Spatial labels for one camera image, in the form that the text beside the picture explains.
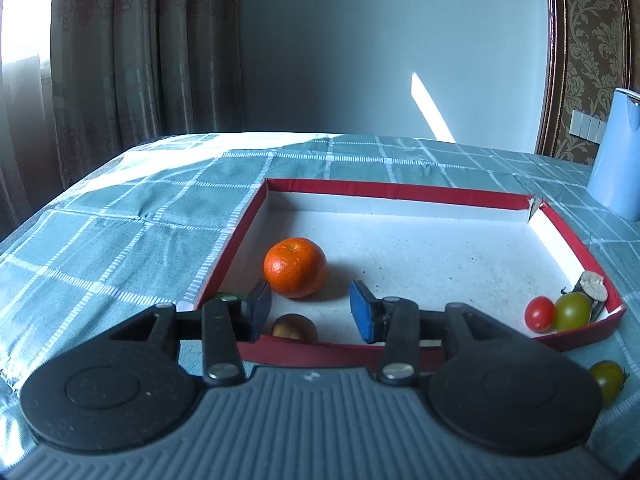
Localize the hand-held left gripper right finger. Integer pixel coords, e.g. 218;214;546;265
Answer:
349;279;517;387

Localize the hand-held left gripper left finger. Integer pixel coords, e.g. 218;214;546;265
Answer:
107;279;273;387

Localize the brown kiwi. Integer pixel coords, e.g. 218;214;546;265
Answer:
271;313;319;344

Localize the orange mandarin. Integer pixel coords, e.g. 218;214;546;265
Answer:
263;237;329;300

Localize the red cardboard box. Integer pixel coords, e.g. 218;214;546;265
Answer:
176;177;628;375

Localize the red cherry tomato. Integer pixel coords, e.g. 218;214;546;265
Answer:
523;295;557;334

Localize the teal checked tablecloth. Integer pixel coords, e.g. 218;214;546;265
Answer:
0;131;640;463

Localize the patterned beige curtain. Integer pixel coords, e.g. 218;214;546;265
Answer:
49;0;247;188

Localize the blue kettle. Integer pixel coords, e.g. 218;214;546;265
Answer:
585;87;640;222

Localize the sheer white curtain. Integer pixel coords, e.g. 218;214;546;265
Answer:
0;0;57;243

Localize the white wall switch panel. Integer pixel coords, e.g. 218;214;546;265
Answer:
569;109;609;144

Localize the brown wooden wall frame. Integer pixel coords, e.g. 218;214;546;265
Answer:
534;0;632;160

